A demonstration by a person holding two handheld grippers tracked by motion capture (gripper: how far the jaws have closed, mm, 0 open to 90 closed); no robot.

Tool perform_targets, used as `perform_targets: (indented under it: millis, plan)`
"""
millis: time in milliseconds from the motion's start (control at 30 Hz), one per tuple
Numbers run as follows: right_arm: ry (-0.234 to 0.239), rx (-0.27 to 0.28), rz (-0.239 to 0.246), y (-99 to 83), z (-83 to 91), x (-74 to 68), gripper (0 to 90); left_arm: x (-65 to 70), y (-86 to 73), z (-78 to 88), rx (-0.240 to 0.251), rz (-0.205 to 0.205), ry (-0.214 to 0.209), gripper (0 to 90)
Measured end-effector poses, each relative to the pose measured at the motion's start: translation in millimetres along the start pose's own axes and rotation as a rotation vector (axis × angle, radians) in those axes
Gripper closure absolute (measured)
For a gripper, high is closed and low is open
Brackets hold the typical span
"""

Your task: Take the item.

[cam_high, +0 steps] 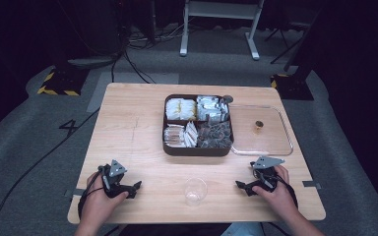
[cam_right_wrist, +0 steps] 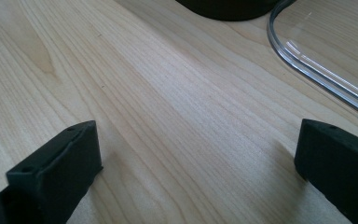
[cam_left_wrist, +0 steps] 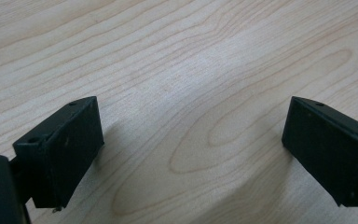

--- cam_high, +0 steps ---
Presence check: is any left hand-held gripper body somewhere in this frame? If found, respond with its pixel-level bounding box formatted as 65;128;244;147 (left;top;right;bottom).
97;159;136;200

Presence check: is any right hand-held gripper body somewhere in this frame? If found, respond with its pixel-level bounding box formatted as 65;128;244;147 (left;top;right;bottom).
249;155;286;193

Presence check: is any person's left hand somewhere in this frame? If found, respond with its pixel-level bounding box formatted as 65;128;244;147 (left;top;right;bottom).
78;170;130;227

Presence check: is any person's right hand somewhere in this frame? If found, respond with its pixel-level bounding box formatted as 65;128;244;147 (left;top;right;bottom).
252;164;299;219

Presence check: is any clear box lid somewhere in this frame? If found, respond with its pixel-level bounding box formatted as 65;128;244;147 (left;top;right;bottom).
228;104;294;157

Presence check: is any grey tape strip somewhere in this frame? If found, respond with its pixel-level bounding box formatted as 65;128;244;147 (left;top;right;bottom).
301;180;323;190
64;188;85;199

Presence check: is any clear glass cup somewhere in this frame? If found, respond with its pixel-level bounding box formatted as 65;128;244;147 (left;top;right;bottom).
183;177;209;207

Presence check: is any pile of dark packets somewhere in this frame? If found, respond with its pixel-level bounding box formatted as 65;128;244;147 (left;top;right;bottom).
196;121;233;149

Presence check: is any brown divided box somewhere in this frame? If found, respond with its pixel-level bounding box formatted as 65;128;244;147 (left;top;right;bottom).
161;93;235;157

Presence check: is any pile of clear white sachets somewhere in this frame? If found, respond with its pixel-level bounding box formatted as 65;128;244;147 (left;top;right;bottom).
163;121;199;148

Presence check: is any pile of silver packets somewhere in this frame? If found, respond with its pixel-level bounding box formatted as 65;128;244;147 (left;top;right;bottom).
196;94;230;123

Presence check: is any pile of white yellow packets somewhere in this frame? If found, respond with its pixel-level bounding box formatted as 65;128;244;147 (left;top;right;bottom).
165;97;198;121

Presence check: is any yellow black striped stand base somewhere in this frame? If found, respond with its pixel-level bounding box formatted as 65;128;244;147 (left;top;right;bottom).
36;66;91;97
270;73;315;101

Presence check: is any black tripod stand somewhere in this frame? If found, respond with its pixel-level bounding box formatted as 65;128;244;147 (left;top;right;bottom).
264;19;313;65

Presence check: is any left hand-held gripper cable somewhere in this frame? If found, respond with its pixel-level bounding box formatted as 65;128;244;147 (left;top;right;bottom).
77;169;110;220

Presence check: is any hand-held gripper cable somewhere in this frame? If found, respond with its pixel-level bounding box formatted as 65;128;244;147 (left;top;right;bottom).
274;175;299;209
77;169;110;220

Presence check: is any right hand-held gripper cable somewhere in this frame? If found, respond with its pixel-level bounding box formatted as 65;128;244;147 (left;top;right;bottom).
274;175;299;209

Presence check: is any long black floor cable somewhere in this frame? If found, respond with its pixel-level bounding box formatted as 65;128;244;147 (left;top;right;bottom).
0;107;101;236

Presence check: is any bundle of floor cables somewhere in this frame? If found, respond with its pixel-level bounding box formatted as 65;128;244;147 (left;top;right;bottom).
109;19;191;85

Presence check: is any white desk frame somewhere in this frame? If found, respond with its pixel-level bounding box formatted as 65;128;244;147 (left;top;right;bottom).
179;0;266;61

